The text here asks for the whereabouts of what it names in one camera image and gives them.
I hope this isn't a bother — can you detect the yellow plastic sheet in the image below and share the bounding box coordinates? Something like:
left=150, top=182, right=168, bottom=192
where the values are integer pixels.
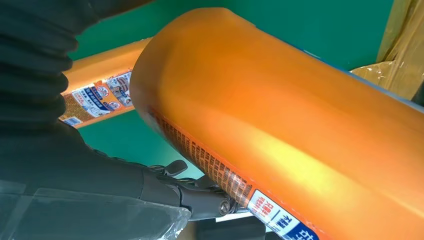
left=351, top=0, right=424, bottom=100

